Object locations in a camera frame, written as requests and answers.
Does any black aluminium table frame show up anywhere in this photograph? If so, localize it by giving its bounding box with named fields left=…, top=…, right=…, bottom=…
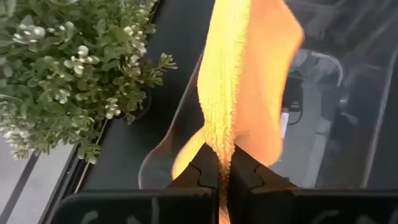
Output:
left=37, top=119, right=108, bottom=224

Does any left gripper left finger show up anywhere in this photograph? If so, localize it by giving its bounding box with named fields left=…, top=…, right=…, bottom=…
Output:
left=51, top=142, right=223, bottom=224

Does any clear plastic bin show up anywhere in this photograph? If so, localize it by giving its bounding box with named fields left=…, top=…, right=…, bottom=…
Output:
left=138, top=0, right=398, bottom=191

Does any artificial green potted plant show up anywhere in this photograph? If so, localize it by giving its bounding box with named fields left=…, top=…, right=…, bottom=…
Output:
left=0, top=0, right=178, bottom=166

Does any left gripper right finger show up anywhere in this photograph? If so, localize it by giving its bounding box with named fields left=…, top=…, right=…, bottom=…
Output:
left=228, top=144, right=398, bottom=224

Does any orange microfiber towel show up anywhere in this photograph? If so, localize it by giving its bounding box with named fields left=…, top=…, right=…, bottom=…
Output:
left=170, top=0, right=305, bottom=224

